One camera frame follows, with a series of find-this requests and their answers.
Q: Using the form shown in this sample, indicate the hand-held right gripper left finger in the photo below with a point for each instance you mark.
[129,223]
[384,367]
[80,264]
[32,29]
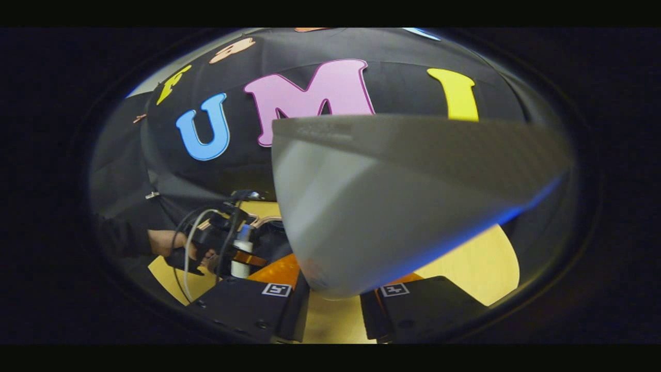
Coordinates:
[242,305]

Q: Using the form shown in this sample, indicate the white squeeze tube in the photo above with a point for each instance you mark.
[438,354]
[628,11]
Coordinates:
[387,206]

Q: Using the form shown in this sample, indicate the pink suitcase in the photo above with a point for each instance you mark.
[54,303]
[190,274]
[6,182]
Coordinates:
[273,243]

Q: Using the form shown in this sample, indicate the white pump bottle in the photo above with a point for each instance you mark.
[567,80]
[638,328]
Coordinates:
[240,268]

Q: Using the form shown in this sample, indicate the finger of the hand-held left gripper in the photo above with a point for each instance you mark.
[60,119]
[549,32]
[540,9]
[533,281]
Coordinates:
[253,258]

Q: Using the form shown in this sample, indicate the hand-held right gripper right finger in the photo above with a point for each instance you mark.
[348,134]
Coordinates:
[428,305]

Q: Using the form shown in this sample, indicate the black backdrop cloth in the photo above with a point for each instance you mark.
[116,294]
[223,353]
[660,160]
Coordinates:
[237,170]

